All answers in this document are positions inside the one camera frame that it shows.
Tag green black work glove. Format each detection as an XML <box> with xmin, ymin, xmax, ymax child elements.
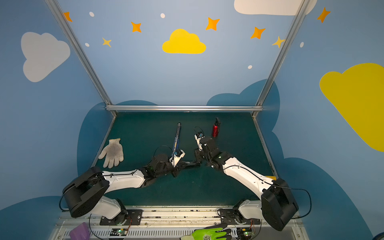
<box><xmin>180</xmin><ymin>223</ymin><xmax>232</xmax><ymax>240</ymax></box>

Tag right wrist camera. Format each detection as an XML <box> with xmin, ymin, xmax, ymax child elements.
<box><xmin>195</xmin><ymin>133</ymin><xmax>204</xmax><ymax>151</ymax></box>

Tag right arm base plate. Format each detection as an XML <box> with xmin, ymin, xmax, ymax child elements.
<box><xmin>217</xmin><ymin>209</ymin><xmax>261</xmax><ymax>225</ymax></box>

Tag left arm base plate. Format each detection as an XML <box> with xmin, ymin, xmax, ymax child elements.
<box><xmin>100</xmin><ymin>209</ymin><xmax>143</xmax><ymax>226</ymax></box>

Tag white knit glove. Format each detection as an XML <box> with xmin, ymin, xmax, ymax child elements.
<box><xmin>98</xmin><ymin>138</ymin><xmax>124</xmax><ymax>169</ymax></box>

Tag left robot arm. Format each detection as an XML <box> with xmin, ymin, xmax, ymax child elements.
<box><xmin>63</xmin><ymin>150</ymin><xmax>202</xmax><ymax>226</ymax></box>

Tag purple cloth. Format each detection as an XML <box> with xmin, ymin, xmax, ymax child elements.
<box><xmin>69</xmin><ymin>222</ymin><xmax>90</xmax><ymax>240</ymax></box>

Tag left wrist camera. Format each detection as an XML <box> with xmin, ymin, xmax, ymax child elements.
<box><xmin>170</xmin><ymin>149</ymin><xmax>185</xmax><ymax>168</ymax></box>

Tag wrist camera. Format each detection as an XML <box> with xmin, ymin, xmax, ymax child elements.
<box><xmin>170</xmin><ymin>149</ymin><xmax>185</xmax><ymax>168</ymax></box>
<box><xmin>195</xmin><ymin>133</ymin><xmax>204</xmax><ymax>151</ymax></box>

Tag aluminium rail frame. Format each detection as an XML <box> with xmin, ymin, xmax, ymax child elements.
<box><xmin>46</xmin><ymin>1</ymin><xmax>312</xmax><ymax>118</ymax></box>

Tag yellow plastic scoop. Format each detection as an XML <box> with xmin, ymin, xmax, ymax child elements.
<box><xmin>267</xmin><ymin>176</ymin><xmax>277</xmax><ymax>181</ymax></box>

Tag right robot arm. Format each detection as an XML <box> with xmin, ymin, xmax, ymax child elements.
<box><xmin>195</xmin><ymin>135</ymin><xmax>299</xmax><ymax>231</ymax></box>

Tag red spray bottle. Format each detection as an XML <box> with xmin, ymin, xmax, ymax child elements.
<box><xmin>212</xmin><ymin>118</ymin><xmax>221</xmax><ymax>138</ymax></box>

